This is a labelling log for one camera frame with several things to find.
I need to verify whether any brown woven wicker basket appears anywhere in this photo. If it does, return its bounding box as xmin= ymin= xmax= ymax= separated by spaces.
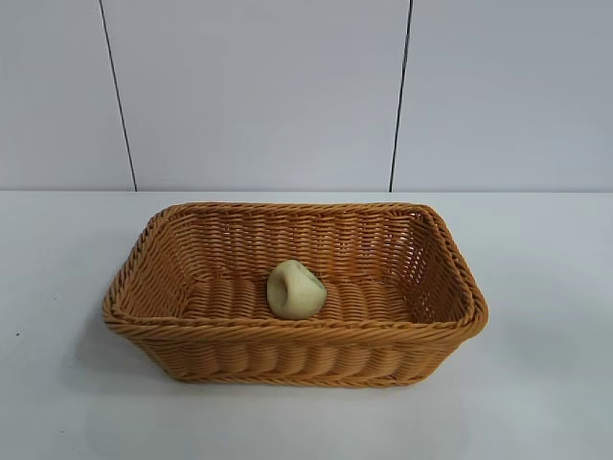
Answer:
xmin=101 ymin=200 xmax=489 ymax=387

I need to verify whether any pale yellow egg yolk pastry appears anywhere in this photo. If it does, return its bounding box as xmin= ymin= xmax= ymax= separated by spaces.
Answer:
xmin=266 ymin=259 xmax=328 ymax=320

